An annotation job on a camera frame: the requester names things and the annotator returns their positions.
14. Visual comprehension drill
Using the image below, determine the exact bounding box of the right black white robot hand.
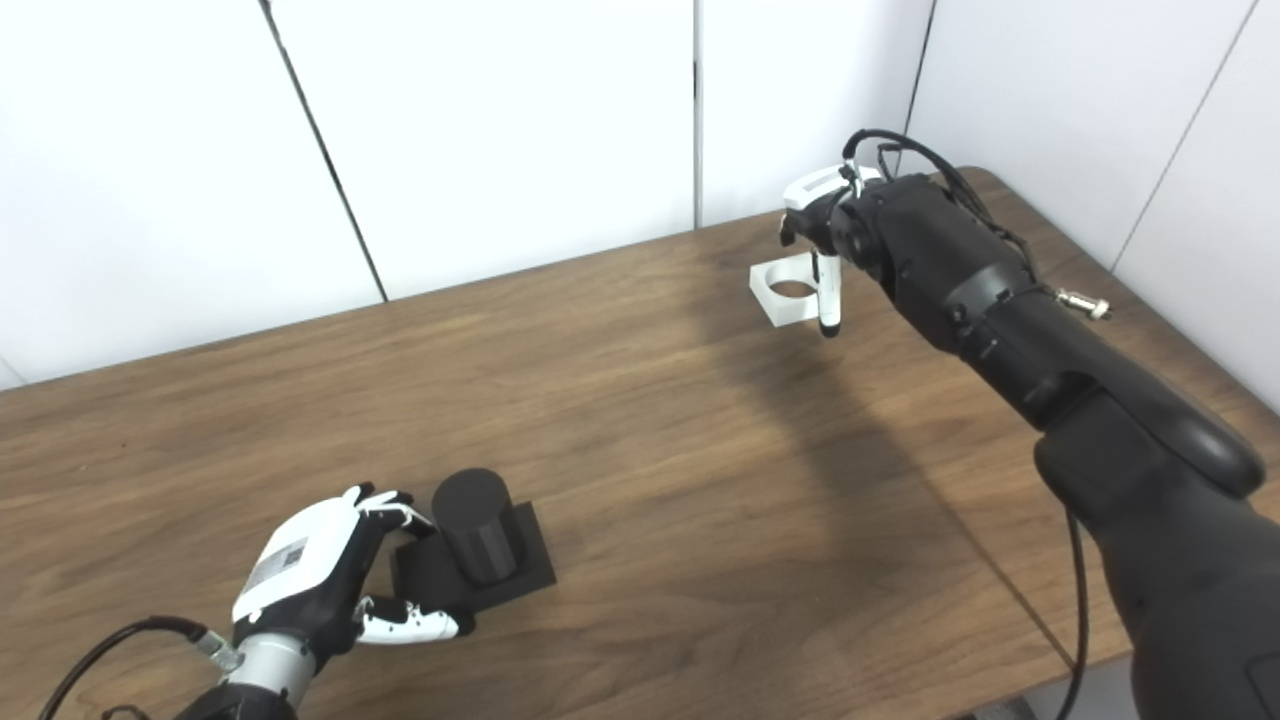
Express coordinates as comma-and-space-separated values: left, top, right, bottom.
780, 167, 886, 338

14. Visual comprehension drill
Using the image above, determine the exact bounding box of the black peg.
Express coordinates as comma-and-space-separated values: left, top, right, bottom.
390, 468, 557, 616

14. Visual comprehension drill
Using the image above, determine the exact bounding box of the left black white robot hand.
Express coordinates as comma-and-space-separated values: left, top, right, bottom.
225, 484, 476, 701

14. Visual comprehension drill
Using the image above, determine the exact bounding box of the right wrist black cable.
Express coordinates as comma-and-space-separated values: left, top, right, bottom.
843, 128, 1091, 720

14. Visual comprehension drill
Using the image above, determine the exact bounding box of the white square piece with hole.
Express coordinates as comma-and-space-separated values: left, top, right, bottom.
749, 250, 831, 328

